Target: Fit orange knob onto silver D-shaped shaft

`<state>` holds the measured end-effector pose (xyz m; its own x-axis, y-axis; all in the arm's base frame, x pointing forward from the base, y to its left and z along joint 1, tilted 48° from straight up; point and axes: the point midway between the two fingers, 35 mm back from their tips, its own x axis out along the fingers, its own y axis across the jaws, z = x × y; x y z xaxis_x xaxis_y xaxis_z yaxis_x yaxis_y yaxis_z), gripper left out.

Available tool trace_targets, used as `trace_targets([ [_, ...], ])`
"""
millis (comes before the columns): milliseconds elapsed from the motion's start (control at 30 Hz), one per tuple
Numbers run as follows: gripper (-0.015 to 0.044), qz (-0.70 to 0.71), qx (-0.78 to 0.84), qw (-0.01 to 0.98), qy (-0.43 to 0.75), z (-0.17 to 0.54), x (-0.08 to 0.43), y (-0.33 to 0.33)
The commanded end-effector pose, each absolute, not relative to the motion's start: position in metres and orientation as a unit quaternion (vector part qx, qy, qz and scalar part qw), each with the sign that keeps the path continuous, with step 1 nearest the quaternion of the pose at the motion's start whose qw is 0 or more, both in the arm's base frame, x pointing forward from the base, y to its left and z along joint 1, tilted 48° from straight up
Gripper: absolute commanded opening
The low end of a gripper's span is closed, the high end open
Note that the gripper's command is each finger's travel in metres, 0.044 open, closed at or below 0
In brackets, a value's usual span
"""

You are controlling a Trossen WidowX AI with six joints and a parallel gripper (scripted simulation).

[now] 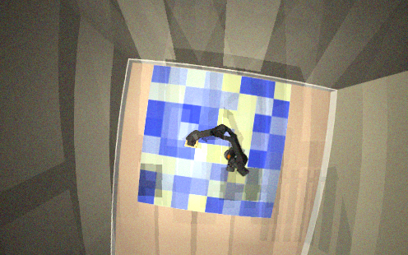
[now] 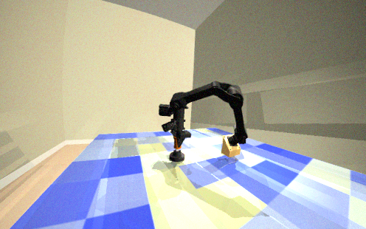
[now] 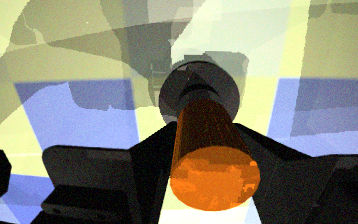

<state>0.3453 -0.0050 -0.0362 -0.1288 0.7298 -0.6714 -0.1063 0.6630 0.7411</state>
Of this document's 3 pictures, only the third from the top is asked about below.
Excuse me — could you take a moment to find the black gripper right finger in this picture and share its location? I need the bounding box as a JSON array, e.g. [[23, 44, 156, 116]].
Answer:
[[233, 123, 358, 224]]

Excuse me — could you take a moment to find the orange cylinder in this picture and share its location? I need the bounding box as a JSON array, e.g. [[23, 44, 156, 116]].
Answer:
[[169, 99, 260, 212]]

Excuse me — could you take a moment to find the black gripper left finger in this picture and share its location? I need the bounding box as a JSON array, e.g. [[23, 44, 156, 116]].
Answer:
[[41, 121, 177, 224]]

